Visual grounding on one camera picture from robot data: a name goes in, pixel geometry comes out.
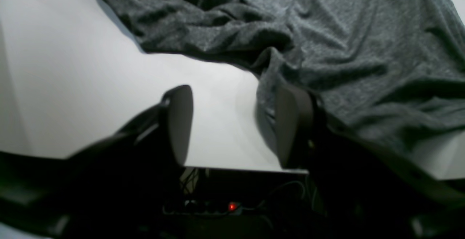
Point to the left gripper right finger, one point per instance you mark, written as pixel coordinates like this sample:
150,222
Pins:
368,192

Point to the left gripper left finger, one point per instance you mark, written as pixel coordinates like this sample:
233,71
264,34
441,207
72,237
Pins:
109,189

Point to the grey long-sleeve t-shirt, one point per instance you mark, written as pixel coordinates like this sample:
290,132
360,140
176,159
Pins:
391,70

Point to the black power strip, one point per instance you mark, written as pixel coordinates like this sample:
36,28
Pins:
205,208

